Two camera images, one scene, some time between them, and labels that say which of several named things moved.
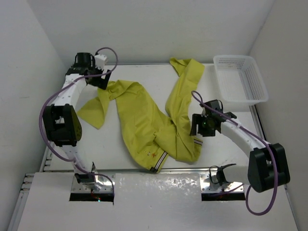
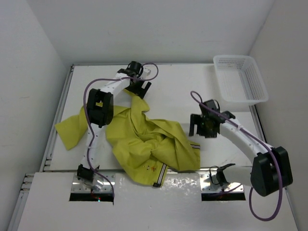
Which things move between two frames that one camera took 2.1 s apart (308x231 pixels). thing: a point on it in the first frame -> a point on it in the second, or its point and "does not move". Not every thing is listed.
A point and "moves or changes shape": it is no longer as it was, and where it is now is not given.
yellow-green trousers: x=150 y=137 moves or changes shape
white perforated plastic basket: x=241 y=80 does not move
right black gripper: x=196 y=119 does not move
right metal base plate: x=206 y=186 does not move
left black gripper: x=101 y=83 -> x=139 y=92
